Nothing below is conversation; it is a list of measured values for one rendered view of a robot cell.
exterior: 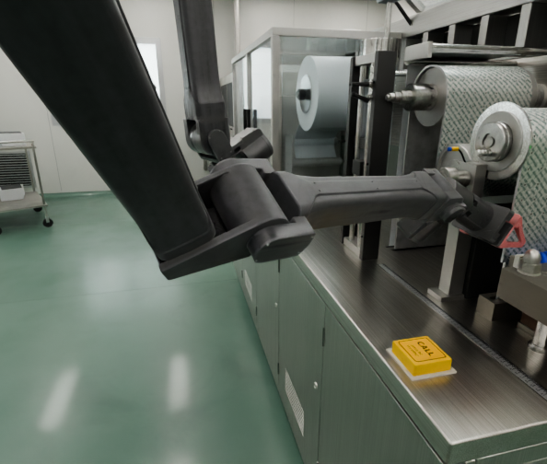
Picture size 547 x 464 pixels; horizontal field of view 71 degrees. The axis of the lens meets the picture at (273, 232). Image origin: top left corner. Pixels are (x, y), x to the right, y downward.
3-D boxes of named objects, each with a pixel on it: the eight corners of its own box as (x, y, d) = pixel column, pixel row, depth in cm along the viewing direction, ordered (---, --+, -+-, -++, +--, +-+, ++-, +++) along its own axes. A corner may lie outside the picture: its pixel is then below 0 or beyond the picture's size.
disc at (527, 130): (464, 173, 84) (476, 101, 79) (466, 173, 84) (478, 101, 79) (520, 187, 70) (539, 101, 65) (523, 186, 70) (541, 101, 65)
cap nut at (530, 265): (512, 269, 71) (517, 246, 69) (528, 267, 72) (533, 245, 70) (529, 277, 67) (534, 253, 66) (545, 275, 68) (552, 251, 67)
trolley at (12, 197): (-13, 218, 462) (-35, 131, 429) (42, 210, 495) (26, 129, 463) (-8, 237, 393) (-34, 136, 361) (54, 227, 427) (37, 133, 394)
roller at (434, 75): (411, 124, 104) (417, 69, 99) (489, 123, 109) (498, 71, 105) (444, 128, 91) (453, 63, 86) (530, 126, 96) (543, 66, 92)
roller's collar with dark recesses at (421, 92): (400, 110, 98) (402, 84, 96) (421, 110, 99) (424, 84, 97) (414, 110, 92) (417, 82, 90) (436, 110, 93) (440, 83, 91)
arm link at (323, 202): (269, 234, 34) (220, 150, 38) (243, 271, 37) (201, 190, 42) (478, 205, 61) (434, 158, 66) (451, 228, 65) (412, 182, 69)
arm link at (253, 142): (184, 133, 71) (204, 136, 65) (230, 101, 75) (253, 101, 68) (215, 184, 78) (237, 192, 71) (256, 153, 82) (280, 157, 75)
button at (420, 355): (390, 352, 68) (391, 340, 68) (425, 346, 70) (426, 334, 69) (413, 377, 62) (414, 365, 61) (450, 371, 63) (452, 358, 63)
